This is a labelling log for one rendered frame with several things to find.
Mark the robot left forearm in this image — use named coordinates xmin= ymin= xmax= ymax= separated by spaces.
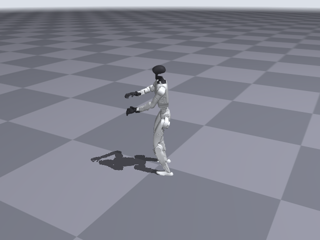
xmin=136 ymin=102 xmax=152 ymax=112

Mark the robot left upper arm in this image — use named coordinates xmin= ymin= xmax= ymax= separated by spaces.
xmin=149 ymin=86 xmax=166 ymax=109

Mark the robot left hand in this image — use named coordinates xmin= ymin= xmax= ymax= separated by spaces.
xmin=126 ymin=106 xmax=140 ymax=116

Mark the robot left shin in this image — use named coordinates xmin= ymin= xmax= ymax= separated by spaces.
xmin=153 ymin=146 xmax=170 ymax=173

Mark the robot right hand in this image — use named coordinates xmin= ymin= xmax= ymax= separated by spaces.
xmin=125 ymin=91 xmax=141 ymax=98

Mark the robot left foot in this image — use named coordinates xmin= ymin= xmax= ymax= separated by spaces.
xmin=156 ymin=170 xmax=174 ymax=176

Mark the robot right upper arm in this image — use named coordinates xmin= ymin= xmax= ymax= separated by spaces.
xmin=149 ymin=80 xmax=157 ymax=92

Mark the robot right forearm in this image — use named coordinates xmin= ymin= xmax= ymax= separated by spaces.
xmin=137 ymin=85 xmax=152 ymax=97

